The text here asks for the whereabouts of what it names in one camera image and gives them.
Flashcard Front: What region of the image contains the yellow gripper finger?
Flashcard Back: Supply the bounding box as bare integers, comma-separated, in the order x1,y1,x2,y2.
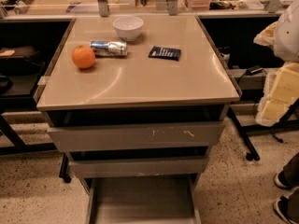
255,63,299,127

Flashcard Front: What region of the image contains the dark blue rxbar wrapper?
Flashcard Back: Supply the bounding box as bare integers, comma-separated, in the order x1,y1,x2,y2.
149,46,181,61

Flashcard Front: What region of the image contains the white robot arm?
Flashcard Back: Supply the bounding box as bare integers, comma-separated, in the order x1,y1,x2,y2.
253,0,299,127

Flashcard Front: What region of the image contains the top grey drawer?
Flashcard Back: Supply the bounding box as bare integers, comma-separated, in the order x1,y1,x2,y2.
48,121,224,152

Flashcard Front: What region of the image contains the grey drawer cabinet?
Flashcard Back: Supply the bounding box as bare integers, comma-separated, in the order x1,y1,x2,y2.
33,14,243,224

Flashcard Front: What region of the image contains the open bottom grey drawer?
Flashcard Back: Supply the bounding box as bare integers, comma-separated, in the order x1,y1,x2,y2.
85,175,202,224

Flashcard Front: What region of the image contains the middle grey drawer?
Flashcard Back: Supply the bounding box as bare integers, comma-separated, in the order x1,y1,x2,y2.
69,157,208,178

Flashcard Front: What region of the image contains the black power adapter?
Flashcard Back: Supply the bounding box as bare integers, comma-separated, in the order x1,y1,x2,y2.
246,65,263,76

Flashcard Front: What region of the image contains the left person shoe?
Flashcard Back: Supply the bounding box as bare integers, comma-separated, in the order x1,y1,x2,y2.
273,171,292,189

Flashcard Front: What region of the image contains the person shoe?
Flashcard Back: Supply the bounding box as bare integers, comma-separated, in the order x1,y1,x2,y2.
273,171,292,189
273,196,299,224

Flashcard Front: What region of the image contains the right person shoe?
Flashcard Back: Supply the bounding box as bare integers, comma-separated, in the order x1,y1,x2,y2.
273,196,299,224

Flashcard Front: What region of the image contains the white bowl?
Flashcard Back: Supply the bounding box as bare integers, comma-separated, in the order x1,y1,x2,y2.
112,17,144,41

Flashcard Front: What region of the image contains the blue silver drink can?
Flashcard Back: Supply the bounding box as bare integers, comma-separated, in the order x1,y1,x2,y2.
90,40,127,57

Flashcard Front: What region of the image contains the orange fruit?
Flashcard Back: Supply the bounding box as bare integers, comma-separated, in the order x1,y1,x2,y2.
72,46,95,69

